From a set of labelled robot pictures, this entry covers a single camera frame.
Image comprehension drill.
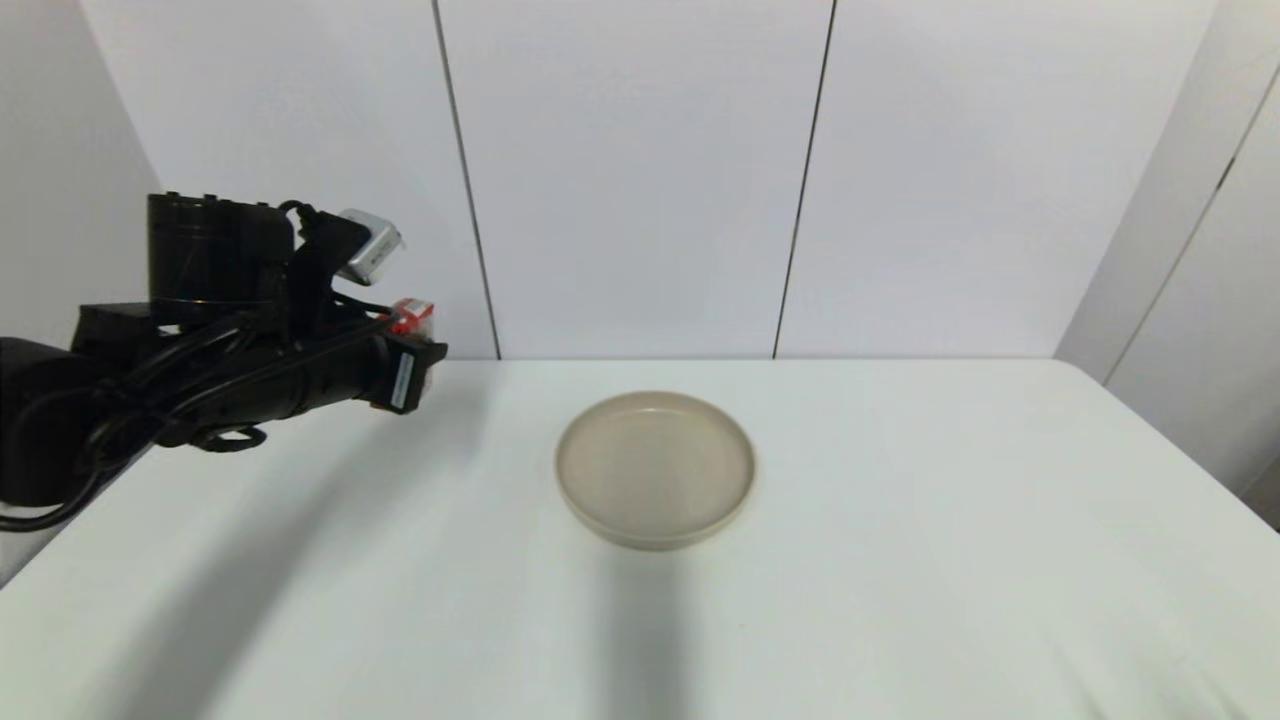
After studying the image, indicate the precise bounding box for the red milk carton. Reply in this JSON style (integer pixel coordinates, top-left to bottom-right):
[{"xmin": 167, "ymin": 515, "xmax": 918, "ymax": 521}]
[{"xmin": 389, "ymin": 297, "xmax": 437, "ymax": 337}]

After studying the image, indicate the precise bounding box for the beige round plate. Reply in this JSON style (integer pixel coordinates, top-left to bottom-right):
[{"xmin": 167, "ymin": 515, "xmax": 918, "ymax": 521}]
[{"xmin": 554, "ymin": 390, "xmax": 758, "ymax": 552}]

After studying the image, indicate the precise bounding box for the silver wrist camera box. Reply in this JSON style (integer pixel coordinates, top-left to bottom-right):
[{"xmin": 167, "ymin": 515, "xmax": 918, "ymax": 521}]
[{"xmin": 336, "ymin": 208, "xmax": 405, "ymax": 287}]

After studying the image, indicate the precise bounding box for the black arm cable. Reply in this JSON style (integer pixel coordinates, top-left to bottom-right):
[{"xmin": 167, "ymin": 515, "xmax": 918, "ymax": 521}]
[{"xmin": 0, "ymin": 310, "xmax": 397, "ymax": 534}]

